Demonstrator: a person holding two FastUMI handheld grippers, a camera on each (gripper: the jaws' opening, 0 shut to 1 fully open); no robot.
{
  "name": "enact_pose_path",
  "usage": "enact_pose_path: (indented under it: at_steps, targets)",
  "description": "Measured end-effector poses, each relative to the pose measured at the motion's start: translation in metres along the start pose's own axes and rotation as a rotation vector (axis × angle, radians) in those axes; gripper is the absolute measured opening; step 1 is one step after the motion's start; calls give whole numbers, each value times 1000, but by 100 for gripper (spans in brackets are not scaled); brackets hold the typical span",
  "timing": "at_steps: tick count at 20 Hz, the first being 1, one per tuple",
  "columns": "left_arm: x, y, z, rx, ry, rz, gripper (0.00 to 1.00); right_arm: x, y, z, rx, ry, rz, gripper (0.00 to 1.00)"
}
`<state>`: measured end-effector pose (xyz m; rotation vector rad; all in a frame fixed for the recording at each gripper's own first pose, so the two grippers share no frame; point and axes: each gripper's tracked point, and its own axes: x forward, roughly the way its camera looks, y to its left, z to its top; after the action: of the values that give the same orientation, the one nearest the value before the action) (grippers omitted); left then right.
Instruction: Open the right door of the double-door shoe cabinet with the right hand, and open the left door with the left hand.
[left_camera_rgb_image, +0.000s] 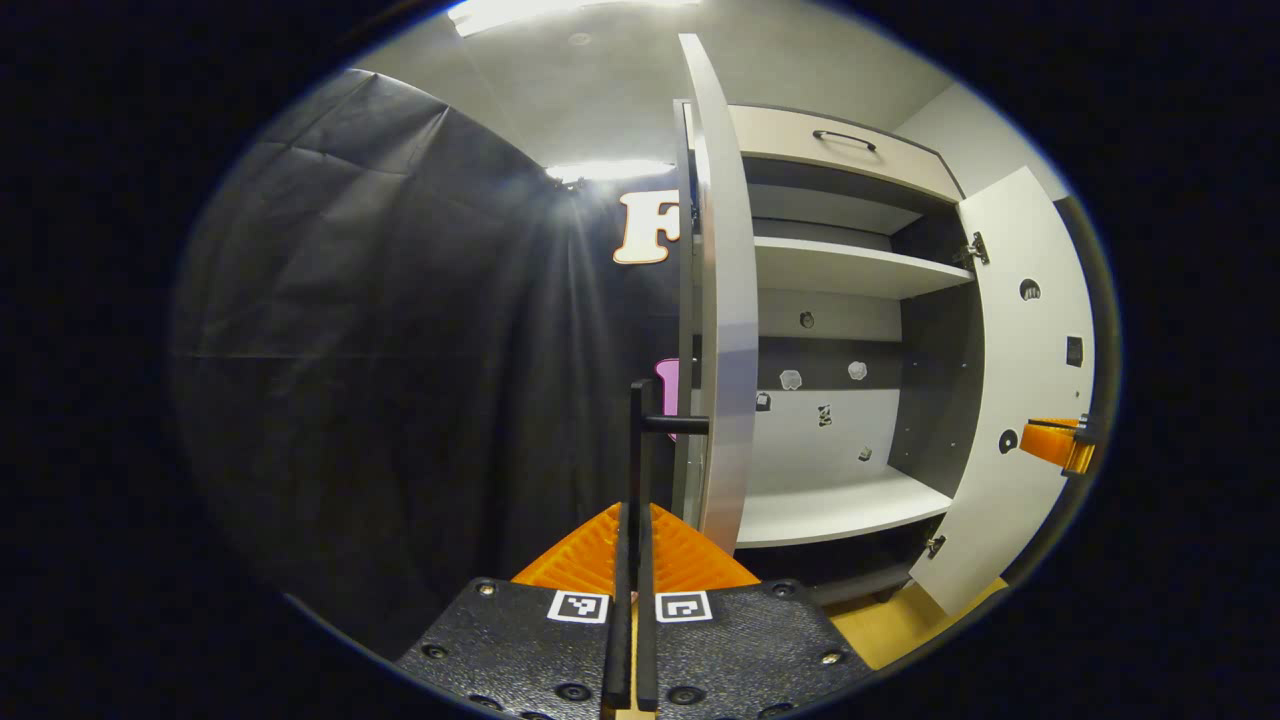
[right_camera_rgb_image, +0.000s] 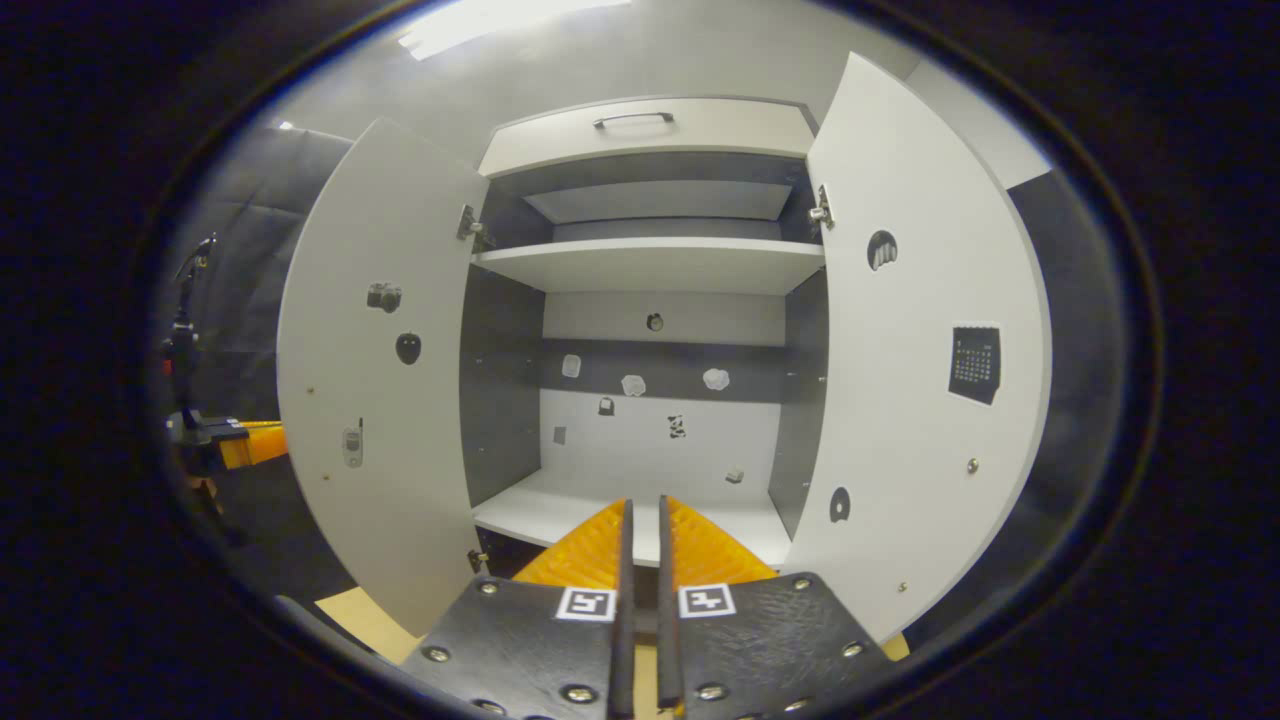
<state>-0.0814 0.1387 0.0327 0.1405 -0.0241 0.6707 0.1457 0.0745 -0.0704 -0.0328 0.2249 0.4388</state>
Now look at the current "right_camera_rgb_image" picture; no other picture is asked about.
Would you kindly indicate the grey cabinet door cherry sticker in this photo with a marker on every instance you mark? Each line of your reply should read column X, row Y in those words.
column 900, row 400

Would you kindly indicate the grey cabinet door camera sticker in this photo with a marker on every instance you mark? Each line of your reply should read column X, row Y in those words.
column 380, row 520

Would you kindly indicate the white cabinet shelf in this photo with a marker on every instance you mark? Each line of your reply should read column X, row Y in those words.
column 660, row 200
column 650, row 265

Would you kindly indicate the black backdrop cloth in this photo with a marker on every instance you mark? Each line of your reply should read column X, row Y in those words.
column 250, row 260

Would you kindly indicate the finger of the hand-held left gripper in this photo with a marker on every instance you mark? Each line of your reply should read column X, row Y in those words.
column 255, row 443

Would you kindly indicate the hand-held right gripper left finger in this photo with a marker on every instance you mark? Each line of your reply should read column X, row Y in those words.
column 627, row 600

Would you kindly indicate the metal door hinge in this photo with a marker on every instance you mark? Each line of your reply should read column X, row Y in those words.
column 478, row 560
column 822, row 208
column 472, row 225

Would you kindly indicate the grey double-door shoe cabinet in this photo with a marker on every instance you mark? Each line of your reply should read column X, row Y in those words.
column 500, row 400

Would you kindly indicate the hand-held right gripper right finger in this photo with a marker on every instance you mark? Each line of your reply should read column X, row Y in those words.
column 666, row 600

